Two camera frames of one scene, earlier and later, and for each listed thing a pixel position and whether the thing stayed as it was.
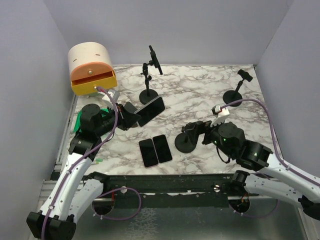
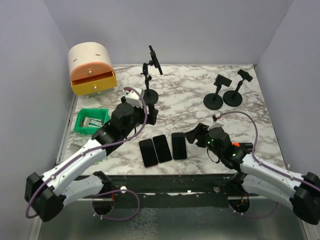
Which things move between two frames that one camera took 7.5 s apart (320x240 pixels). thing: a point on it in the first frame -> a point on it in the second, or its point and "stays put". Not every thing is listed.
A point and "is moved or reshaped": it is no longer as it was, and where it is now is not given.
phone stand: [148, 95] stays put
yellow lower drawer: [103, 81] stays put
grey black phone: [162, 148] stays put
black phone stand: [232, 96] stays put
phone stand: [183, 141] -> [214, 101]
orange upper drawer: [90, 69] stays put
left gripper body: [120, 119] -> [150, 117]
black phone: [150, 111] is moved or reshaped
